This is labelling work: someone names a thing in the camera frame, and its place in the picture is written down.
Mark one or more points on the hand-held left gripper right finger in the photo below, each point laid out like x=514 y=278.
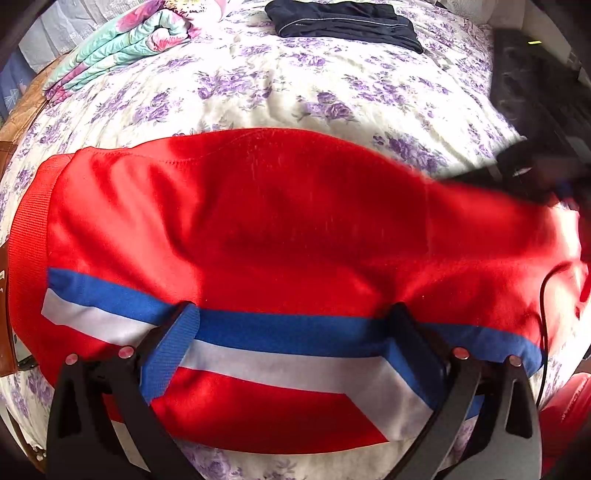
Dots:
x=415 y=355

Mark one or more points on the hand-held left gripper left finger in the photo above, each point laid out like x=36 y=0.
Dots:
x=168 y=350

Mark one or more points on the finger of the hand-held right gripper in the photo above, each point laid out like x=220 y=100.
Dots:
x=521 y=161

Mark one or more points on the red striped sweater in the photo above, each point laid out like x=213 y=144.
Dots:
x=277 y=230

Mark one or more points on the folded black pants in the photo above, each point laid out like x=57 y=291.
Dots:
x=341 y=23

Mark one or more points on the person's red clothing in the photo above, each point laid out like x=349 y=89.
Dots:
x=568 y=415

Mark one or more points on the purple floral bedsheet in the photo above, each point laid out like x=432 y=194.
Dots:
x=258 y=87

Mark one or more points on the orange-brown cloth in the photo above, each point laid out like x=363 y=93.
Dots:
x=23 y=115

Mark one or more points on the blue cloth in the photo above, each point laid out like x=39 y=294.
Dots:
x=11 y=87

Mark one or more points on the folded floral quilt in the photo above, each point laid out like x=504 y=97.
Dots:
x=120 y=46

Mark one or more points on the white lace cover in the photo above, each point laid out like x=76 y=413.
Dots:
x=69 y=23

